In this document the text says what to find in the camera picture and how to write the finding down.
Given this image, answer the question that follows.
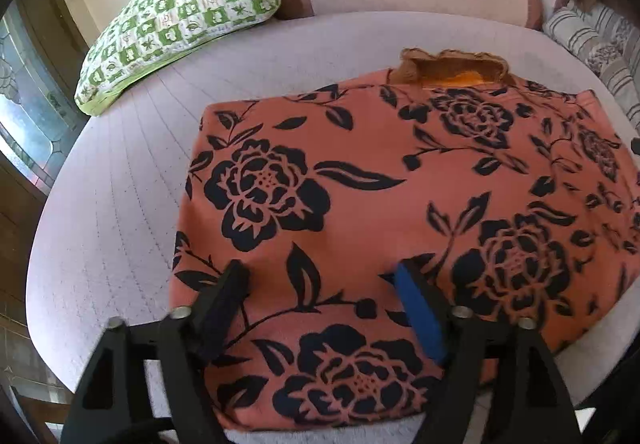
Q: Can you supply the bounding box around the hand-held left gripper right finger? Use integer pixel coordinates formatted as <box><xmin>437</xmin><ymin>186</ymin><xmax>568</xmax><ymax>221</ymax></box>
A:
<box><xmin>394</xmin><ymin>260</ymin><xmax>583</xmax><ymax>444</ymax></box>

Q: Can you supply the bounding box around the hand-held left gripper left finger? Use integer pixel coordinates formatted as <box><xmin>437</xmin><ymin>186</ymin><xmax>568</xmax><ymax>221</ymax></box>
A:
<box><xmin>60</xmin><ymin>260</ymin><xmax>251</xmax><ymax>444</ymax></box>

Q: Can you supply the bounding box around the orange black floral blouse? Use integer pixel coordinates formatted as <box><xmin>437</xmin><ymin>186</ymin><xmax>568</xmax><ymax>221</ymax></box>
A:
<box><xmin>170</xmin><ymin>48</ymin><xmax>640</xmax><ymax>432</ymax></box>

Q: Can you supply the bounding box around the pink quilted mattress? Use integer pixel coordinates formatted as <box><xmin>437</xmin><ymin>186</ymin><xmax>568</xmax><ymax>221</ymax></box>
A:
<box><xmin>25</xmin><ymin>11</ymin><xmax>640</xmax><ymax>425</ymax></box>

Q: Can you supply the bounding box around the green checkered pillow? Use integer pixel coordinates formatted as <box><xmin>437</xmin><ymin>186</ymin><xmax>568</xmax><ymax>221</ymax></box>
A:
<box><xmin>74</xmin><ymin>0</ymin><xmax>282</xmax><ymax>117</ymax></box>

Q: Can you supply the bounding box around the large striped floral pillow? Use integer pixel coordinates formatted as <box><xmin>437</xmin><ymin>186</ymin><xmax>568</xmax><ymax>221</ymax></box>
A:
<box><xmin>590</xmin><ymin>4</ymin><xmax>640</xmax><ymax>121</ymax></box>

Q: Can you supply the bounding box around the small striped floral pillow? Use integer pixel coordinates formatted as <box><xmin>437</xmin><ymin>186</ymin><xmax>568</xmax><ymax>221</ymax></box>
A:
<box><xmin>542</xmin><ymin>6</ymin><xmax>626</xmax><ymax>75</ymax></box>

